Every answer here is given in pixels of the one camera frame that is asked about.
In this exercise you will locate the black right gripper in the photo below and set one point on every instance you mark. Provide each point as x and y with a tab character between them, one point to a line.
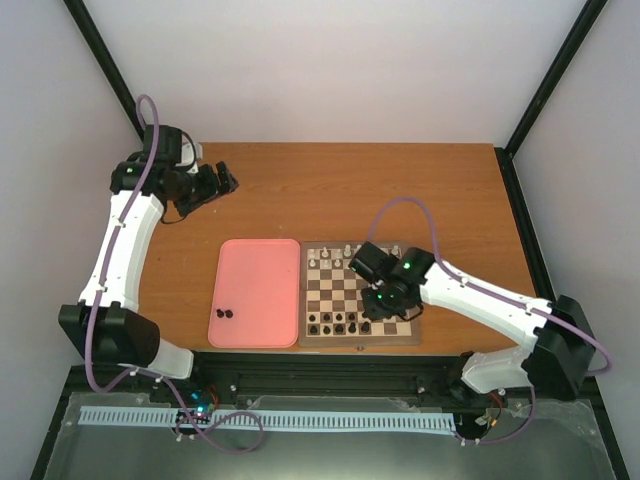
374	312

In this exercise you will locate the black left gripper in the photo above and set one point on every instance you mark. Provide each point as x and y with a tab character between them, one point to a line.
212	187

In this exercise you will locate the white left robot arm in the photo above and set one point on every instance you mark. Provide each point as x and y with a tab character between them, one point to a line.
105	324

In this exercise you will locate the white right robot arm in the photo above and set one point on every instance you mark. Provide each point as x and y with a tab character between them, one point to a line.
551	349

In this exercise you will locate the wooden chess board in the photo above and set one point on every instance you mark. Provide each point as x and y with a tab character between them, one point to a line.
336	291

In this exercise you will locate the pink plastic tray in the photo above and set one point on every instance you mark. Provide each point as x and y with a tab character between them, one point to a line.
259	280

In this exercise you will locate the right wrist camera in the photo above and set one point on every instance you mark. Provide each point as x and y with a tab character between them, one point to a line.
372	264

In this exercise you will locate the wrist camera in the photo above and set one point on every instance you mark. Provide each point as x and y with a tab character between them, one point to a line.
372	264
191	154

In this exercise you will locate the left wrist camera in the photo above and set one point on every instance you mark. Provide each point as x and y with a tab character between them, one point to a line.
191	154

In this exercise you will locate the light blue cable duct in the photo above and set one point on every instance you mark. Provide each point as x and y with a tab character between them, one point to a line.
272	420

